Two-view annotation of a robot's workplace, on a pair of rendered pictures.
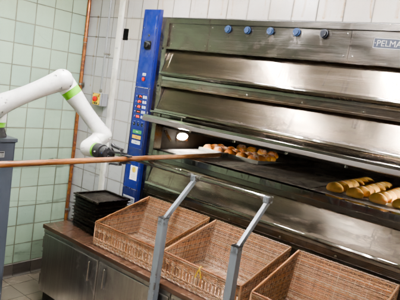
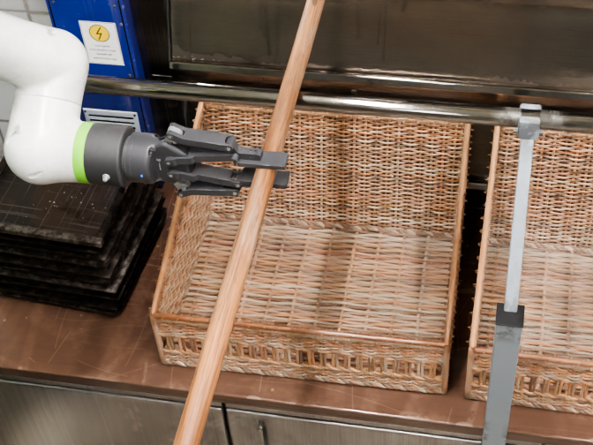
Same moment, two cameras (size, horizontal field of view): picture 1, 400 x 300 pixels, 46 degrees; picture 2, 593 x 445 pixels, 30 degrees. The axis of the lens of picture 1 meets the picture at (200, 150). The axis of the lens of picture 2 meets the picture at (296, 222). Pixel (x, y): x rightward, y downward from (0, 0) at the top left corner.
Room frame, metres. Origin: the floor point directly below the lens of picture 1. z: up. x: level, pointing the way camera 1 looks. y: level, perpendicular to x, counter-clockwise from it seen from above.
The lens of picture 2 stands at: (1.63, 0.85, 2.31)
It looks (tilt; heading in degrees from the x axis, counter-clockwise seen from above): 47 degrees down; 336
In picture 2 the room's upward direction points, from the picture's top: 5 degrees counter-clockwise
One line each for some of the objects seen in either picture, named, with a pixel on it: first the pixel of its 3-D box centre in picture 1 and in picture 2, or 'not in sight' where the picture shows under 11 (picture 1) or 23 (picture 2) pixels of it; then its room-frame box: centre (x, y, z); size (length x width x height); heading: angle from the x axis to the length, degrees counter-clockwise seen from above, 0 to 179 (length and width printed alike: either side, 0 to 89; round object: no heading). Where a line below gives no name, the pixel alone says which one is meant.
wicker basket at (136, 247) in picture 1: (151, 230); (317, 239); (2.94, 0.23, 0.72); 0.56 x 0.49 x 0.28; 53
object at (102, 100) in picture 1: (99, 99); not in sight; (3.68, 0.83, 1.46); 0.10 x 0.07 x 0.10; 52
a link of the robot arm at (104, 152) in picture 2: (100, 151); (115, 153); (2.85, 0.60, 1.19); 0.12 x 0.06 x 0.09; 142
